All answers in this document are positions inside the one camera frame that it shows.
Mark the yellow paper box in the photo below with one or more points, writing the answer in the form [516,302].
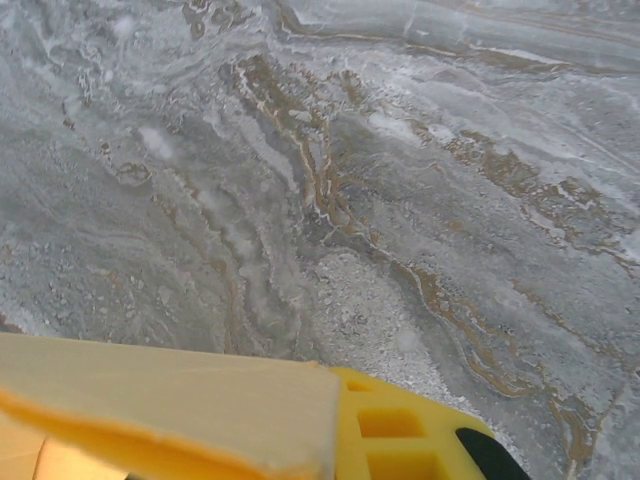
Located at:
[150,390]

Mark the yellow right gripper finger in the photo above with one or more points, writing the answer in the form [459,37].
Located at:
[400,450]

